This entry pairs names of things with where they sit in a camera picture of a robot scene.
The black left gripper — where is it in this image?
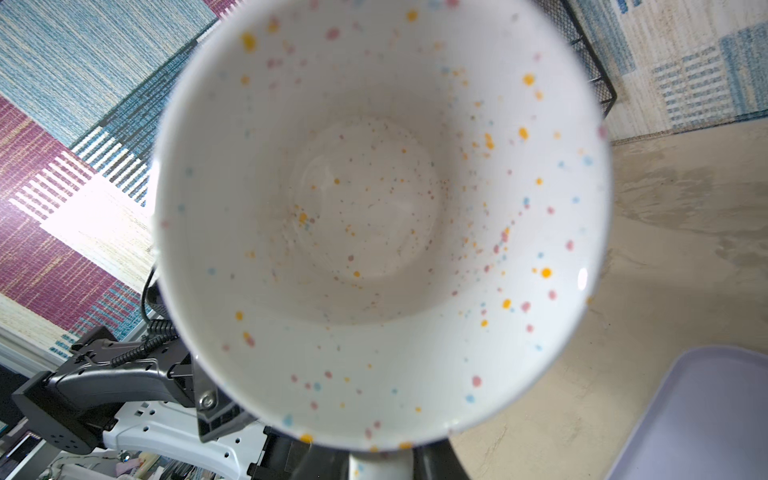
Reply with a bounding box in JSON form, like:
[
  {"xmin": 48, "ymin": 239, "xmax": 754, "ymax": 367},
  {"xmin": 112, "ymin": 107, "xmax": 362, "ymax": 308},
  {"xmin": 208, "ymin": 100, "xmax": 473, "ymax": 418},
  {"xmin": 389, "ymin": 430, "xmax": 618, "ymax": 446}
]
[{"xmin": 12, "ymin": 326, "xmax": 256, "ymax": 455}]

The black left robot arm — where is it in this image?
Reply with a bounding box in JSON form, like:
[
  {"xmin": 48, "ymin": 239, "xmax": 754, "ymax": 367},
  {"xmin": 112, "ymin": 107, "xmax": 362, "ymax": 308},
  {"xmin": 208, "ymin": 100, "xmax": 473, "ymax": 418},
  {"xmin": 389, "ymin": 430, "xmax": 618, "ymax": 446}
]
[{"xmin": 11, "ymin": 283, "xmax": 286, "ymax": 479}]

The lavender plastic tray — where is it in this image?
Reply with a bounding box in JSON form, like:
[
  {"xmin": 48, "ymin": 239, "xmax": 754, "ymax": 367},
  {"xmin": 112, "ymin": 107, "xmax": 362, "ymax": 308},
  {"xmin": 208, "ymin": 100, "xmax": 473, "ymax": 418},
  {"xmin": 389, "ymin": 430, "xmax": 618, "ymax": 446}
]
[{"xmin": 607, "ymin": 346, "xmax": 767, "ymax": 479}]

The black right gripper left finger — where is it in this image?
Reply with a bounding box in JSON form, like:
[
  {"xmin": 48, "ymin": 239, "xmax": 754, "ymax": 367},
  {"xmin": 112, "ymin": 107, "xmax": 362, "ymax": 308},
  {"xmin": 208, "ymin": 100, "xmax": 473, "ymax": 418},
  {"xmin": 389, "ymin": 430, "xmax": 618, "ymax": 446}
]
[{"xmin": 246, "ymin": 426, "xmax": 349, "ymax": 480}]

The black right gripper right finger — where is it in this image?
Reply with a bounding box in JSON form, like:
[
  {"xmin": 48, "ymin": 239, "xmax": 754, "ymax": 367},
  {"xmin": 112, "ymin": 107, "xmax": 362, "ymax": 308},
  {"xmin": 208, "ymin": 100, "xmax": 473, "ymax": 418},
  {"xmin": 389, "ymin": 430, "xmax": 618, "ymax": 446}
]
[{"xmin": 413, "ymin": 439, "xmax": 470, "ymax": 480}]

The white speckled mug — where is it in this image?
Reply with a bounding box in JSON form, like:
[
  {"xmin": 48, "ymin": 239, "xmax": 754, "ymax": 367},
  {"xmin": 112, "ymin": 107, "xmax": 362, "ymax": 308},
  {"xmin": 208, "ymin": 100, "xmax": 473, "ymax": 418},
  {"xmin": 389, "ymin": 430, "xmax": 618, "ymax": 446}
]
[{"xmin": 148, "ymin": 1, "xmax": 612, "ymax": 479}]

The black wire shelf rack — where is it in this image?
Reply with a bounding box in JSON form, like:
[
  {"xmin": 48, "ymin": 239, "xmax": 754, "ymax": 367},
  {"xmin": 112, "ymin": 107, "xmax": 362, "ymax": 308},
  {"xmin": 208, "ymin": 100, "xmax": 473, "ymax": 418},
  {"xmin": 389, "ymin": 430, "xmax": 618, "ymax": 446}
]
[{"xmin": 71, "ymin": 0, "xmax": 619, "ymax": 208}]

